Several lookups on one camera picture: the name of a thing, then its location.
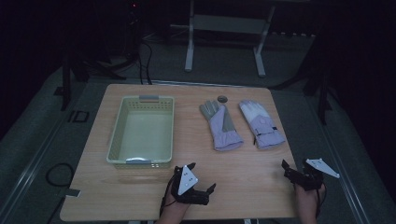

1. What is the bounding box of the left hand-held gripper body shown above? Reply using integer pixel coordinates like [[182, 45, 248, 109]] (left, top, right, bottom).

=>
[[169, 164, 211, 206]]

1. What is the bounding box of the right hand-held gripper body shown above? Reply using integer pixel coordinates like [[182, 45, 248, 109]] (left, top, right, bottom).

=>
[[290, 158, 341, 192]]

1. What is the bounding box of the purple glove with grey palm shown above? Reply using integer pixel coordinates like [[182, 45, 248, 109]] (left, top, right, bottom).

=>
[[199, 99, 245, 152]]

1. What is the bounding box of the purple glove with white fingers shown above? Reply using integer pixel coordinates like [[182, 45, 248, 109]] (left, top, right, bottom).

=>
[[238, 99, 287, 150]]

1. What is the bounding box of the pale green plastic basket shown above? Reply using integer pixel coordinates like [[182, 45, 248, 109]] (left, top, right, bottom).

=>
[[106, 94, 176, 170]]

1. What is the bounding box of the person's right hand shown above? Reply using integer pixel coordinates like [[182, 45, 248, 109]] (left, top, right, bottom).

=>
[[294, 182, 327, 216]]

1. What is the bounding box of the person's left hand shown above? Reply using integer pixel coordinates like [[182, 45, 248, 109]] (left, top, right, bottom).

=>
[[161, 186, 191, 220]]

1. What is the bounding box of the black tripod stand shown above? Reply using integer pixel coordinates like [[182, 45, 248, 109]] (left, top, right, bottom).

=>
[[270, 29, 335, 126], [60, 0, 142, 112]]

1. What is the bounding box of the grey tape piece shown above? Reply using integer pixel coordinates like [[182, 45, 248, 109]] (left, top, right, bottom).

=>
[[63, 188, 82, 199]]

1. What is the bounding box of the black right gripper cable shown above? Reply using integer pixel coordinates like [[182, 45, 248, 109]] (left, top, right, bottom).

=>
[[315, 185, 328, 219]]

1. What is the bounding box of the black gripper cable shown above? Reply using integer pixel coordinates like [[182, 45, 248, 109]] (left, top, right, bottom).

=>
[[315, 185, 328, 219], [159, 175, 177, 218]]

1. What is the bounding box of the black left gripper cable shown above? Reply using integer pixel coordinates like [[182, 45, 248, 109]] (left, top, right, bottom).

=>
[[159, 175, 177, 218]]

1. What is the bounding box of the black hanging cable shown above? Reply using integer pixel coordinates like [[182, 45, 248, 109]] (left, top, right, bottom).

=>
[[135, 38, 154, 86]]

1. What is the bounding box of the black floor cable loop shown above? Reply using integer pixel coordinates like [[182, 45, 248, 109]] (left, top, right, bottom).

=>
[[45, 161, 76, 189]]

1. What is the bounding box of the white metal stand frame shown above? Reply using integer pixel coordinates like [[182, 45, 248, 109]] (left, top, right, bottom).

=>
[[170, 0, 277, 78]]

